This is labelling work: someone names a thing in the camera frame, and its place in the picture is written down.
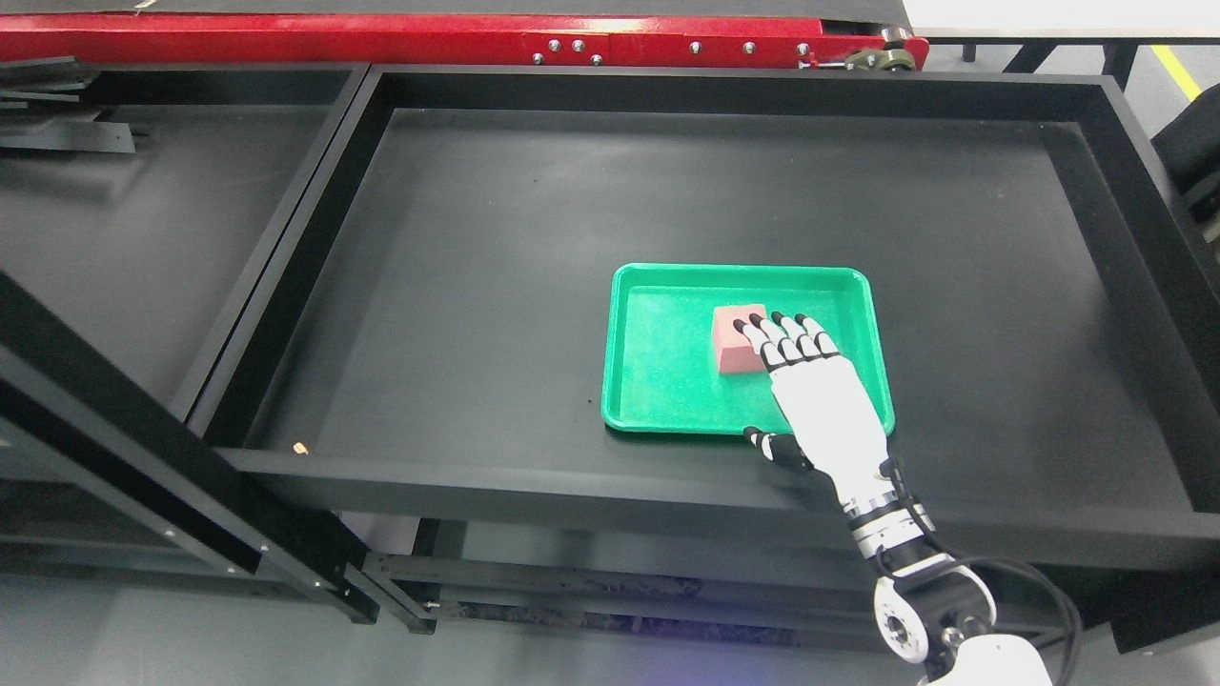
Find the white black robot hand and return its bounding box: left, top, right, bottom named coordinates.
left=733, top=312, right=898, bottom=518

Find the pink foam block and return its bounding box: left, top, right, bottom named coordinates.
left=711, top=303, right=765, bottom=376

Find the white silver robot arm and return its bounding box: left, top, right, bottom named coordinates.
left=845, top=494, right=1053, bottom=685

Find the green plastic tray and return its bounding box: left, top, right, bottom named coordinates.
left=601, top=262, right=895, bottom=435

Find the black metal shelf right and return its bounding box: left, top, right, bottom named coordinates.
left=185, top=67, right=1218, bottom=652

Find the black metal shelf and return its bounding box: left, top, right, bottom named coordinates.
left=2, top=63, right=393, bottom=624
left=185, top=67, right=1218, bottom=652

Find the black metal shelf left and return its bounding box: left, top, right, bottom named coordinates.
left=2, top=63, right=393, bottom=624

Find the black jacket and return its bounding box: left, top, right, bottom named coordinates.
left=1150, top=84, right=1219, bottom=255

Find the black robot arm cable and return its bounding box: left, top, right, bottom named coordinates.
left=882, top=457, right=1085, bottom=686

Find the red conveyor frame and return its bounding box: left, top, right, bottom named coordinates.
left=1, top=11, right=931, bottom=70

